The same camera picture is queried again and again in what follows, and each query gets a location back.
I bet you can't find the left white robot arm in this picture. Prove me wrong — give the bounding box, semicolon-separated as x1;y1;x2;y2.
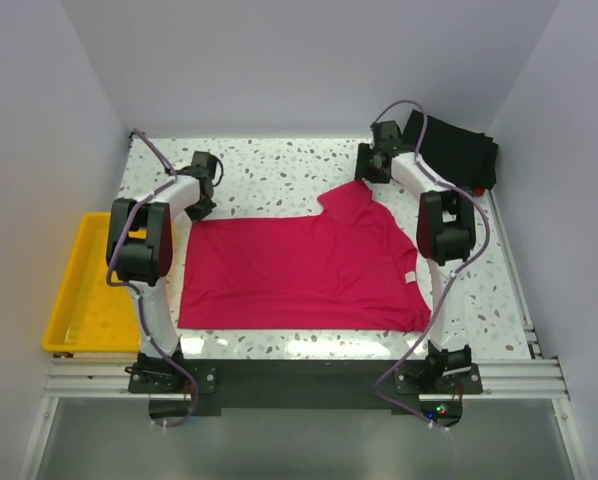
106;151;224;364

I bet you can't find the magenta t shirt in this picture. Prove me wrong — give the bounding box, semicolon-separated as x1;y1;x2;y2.
178;181;431;333

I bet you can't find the yellow plastic tray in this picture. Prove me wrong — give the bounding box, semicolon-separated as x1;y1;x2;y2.
42;212;140;354

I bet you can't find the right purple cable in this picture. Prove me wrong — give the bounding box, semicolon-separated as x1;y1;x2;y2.
371;98;491;431

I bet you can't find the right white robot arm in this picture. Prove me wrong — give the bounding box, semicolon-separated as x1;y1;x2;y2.
355;121;476;391

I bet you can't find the folded black t shirt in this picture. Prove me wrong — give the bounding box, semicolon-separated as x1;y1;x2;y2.
420;116;499;193

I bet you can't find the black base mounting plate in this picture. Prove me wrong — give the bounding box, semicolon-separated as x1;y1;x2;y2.
125;355;483;426

